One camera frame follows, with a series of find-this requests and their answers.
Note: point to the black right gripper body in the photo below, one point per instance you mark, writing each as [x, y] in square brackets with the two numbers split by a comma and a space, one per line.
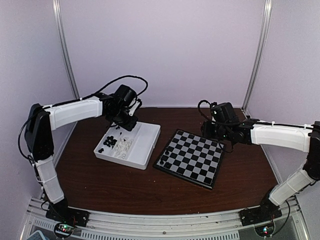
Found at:
[211, 133]

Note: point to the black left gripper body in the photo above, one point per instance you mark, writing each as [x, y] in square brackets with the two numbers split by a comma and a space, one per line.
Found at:
[122, 121]

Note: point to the white compartment tray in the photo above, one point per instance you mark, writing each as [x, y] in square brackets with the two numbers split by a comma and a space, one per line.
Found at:
[145, 136]

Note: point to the black silver chessboard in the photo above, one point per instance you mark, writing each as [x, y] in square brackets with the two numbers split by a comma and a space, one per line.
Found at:
[193, 158]

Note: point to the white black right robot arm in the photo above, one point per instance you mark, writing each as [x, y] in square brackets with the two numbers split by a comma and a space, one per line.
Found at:
[225, 125]

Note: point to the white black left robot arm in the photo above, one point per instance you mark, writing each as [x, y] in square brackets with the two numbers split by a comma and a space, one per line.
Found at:
[118, 108]

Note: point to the white chess piece pile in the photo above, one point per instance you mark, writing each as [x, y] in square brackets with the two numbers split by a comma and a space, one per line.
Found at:
[122, 147]

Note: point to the black chess piece pile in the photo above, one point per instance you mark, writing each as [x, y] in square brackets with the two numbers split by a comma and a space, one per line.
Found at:
[110, 141]

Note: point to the right round circuit board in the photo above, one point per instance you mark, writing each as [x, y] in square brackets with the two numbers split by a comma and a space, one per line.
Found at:
[265, 230]

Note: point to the round circuit board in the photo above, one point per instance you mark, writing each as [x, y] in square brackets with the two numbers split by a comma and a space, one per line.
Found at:
[63, 230]
[265, 230]

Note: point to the left round circuit board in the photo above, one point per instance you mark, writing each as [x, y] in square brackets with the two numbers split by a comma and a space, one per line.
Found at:
[63, 230]

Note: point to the blue plastic basket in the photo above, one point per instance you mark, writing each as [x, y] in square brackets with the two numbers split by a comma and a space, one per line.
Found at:
[37, 235]

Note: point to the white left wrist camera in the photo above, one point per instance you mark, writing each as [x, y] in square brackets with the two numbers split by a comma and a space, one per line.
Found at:
[136, 104]

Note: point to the aluminium front rail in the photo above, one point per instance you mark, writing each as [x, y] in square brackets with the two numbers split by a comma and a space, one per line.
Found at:
[223, 225]

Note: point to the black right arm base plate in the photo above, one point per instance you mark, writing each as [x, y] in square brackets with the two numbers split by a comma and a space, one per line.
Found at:
[256, 215]

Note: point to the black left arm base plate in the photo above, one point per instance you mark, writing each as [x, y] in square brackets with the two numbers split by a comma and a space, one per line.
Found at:
[71, 216]

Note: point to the right aluminium frame post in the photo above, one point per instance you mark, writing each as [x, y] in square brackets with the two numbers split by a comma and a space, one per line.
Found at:
[264, 30]

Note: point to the aluminium frame post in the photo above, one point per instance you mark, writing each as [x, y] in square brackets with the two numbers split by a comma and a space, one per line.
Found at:
[56, 4]
[264, 30]

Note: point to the left aluminium frame post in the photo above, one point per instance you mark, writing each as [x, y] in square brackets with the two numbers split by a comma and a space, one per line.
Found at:
[56, 4]

